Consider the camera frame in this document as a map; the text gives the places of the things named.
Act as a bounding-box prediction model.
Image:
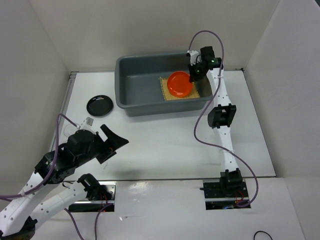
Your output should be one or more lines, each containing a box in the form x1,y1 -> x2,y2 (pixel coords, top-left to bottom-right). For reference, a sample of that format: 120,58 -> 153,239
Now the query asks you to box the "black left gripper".
76,123 -> 129,166

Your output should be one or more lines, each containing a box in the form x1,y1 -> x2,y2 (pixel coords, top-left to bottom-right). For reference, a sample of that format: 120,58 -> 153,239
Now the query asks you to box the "orange plastic plate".
167,71 -> 193,98

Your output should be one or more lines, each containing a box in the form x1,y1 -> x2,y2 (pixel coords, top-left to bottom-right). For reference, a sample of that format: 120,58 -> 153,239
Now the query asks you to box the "woven bamboo placemat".
159,77 -> 200,101

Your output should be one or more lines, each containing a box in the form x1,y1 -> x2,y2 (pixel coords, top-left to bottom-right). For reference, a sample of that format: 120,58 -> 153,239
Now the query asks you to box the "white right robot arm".
186,46 -> 243,197

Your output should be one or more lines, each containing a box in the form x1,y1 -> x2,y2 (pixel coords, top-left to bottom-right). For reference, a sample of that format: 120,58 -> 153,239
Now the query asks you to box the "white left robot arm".
0,124 -> 129,240

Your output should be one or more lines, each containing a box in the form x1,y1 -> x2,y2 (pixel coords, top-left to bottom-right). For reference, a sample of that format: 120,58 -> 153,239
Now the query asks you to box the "grey plastic bin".
114,52 -> 213,117

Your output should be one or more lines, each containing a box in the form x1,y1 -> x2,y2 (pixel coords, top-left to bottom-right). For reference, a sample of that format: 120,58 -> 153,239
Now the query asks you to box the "black round plate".
86,95 -> 114,117

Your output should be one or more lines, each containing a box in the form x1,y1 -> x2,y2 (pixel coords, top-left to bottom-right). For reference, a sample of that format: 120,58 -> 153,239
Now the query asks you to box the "clear glass cup upper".
63,123 -> 78,138

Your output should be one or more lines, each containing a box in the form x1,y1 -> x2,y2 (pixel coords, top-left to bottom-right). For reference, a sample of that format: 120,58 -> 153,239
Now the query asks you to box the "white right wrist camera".
186,50 -> 201,66

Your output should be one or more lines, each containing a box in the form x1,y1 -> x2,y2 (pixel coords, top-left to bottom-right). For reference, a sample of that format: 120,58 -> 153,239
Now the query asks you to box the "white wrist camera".
76,116 -> 94,132
186,50 -> 201,66

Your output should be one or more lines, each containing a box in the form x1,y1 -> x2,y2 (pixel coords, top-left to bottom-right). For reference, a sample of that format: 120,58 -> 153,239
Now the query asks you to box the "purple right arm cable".
187,29 -> 259,209

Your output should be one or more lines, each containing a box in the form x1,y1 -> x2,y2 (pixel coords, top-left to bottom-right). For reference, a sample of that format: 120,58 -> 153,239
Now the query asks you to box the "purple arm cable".
0,113 -> 116,240
187,29 -> 259,209

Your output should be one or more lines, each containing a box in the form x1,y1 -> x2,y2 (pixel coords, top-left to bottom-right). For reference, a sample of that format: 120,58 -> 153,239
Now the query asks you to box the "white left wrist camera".
76,116 -> 94,132

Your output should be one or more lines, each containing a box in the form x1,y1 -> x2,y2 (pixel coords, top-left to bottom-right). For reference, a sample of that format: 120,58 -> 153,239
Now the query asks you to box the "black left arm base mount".
67,181 -> 117,213

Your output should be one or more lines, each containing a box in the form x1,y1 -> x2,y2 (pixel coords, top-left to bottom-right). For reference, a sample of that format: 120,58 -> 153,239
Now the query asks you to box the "aluminium table edge rail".
39,71 -> 78,182

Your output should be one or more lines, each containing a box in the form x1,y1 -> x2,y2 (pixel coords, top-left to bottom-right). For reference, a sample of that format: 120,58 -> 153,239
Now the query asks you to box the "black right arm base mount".
199,179 -> 250,210

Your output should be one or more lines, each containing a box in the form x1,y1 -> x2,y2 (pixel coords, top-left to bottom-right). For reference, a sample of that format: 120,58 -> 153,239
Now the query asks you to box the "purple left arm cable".
0,113 -> 116,240

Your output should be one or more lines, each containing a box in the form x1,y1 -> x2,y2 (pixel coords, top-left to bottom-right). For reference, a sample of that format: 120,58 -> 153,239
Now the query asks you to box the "black cable loop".
253,230 -> 274,240

